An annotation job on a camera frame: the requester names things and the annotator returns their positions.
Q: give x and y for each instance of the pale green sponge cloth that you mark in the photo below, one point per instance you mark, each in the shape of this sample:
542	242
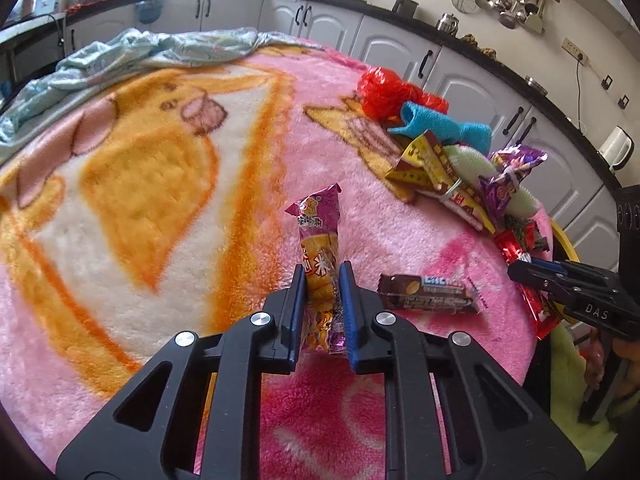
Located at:
467	160

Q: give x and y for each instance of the dark green snack packet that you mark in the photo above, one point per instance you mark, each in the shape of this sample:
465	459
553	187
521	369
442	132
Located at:
530	232

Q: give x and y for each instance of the hanging metal kitchen utensils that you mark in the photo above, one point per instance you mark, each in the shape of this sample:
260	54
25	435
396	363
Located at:
515	7

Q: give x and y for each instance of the brown chocolate bar wrapper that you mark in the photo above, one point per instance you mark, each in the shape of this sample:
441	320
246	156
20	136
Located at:
425	297

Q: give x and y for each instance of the white wall socket strip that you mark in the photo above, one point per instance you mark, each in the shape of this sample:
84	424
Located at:
576	50

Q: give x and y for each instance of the steel bowl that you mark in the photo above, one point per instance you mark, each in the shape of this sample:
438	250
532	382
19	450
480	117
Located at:
536	83

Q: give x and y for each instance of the yellow rimmed black trash bin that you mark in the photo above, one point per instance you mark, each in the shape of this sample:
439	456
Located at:
567	242

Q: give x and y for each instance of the person's right hand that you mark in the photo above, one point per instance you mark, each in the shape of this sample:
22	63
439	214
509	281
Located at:
595	365

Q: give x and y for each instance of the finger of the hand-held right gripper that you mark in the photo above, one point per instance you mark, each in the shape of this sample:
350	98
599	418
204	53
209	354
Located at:
580	276
585	305

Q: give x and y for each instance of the pink yellow snack packet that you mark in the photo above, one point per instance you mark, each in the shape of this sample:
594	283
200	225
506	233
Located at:
320	255

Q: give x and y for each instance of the white kitchen cabinets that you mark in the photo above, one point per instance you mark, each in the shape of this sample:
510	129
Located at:
390	42

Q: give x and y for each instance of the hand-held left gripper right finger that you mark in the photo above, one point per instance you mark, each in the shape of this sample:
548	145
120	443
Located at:
348	320

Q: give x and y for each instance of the shiny red wrapper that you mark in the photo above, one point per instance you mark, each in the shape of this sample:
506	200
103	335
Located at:
535	305

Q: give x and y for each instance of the black lidded pot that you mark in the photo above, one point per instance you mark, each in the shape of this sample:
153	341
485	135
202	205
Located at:
404	6

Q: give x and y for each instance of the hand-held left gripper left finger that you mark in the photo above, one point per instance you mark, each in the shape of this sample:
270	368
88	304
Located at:
298	320

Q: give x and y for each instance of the steel lidded jar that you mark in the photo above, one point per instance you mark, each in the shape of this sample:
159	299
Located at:
447	24

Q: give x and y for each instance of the blue hanging bag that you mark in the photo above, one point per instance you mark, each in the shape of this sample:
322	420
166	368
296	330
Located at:
149	11

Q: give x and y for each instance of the yellow red snack packet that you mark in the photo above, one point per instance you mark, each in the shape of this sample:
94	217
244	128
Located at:
425	165

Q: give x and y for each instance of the blue sponge cloth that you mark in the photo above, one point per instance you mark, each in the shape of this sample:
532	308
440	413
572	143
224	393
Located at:
425	120

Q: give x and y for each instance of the light blue printed cloth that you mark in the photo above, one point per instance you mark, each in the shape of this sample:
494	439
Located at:
150	52

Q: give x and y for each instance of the black kitchen countertop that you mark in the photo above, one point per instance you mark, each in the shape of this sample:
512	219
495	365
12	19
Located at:
500	62

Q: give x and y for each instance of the purple snack packet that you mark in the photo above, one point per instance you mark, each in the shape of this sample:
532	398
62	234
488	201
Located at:
502	185

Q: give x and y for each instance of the white electric kettle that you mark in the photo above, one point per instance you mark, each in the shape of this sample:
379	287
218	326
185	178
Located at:
616	147

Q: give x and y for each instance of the yellow green garment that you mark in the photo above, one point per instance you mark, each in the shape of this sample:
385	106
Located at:
570	400

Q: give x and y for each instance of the pink printed blanket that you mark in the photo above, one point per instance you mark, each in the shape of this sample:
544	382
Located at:
150	200

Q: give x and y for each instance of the red cloth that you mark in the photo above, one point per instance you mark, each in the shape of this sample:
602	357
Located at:
100	1

